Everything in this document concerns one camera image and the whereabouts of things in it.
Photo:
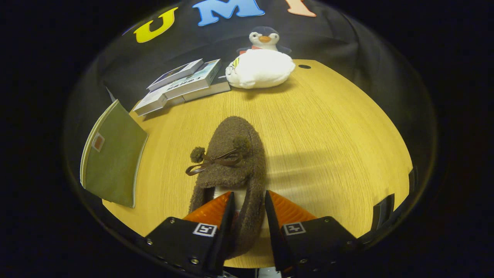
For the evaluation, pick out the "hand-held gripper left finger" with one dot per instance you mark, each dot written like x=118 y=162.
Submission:
x=222 y=235

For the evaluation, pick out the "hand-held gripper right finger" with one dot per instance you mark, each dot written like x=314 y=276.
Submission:
x=278 y=235

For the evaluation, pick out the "brown fuzzy slipper shoe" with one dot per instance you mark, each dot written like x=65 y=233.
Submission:
x=231 y=173

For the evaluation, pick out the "green fabric storage box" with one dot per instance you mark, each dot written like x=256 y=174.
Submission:
x=115 y=166

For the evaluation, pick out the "black cover book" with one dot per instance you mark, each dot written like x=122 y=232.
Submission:
x=210 y=90

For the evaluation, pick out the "white cover book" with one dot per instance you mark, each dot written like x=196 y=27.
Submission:
x=150 y=103

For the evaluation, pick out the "light blue cover book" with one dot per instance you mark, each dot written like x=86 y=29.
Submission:
x=195 y=79

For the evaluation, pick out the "dark blue cover book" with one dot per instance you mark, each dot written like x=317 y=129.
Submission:
x=175 y=75

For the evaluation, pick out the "white plush toy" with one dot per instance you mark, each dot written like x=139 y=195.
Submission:
x=260 y=69

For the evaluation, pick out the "penguin plush toy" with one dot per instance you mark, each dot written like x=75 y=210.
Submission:
x=264 y=36

